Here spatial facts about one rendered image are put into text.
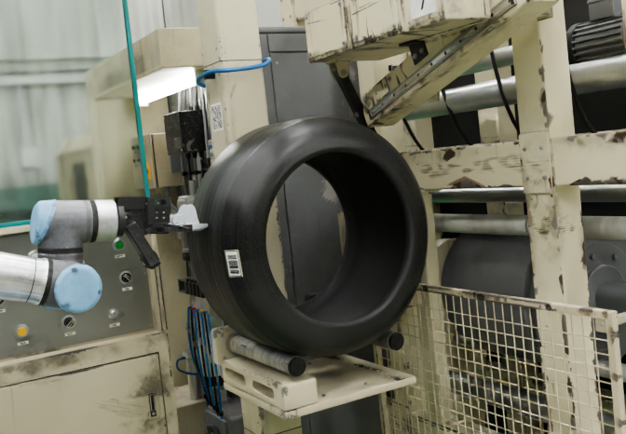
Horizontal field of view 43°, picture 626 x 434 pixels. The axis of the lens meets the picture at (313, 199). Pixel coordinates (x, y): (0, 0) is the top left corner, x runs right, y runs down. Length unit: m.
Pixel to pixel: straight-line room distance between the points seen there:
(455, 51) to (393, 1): 0.19
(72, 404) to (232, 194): 0.91
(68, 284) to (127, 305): 0.91
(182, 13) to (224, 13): 9.79
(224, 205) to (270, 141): 0.18
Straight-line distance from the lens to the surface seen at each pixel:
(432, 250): 2.42
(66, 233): 1.67
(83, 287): 1.54
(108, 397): 2.41
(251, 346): 2.01
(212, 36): 2.19
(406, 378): 2.01
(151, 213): 1.73
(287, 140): 1.78
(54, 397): 2.37
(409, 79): 2.08
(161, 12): 11.86
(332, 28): 2.14
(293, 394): 1.84
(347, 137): 1.85
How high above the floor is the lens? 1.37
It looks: 3 degrees down
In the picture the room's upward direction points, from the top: 6 degrees counter-clockwise
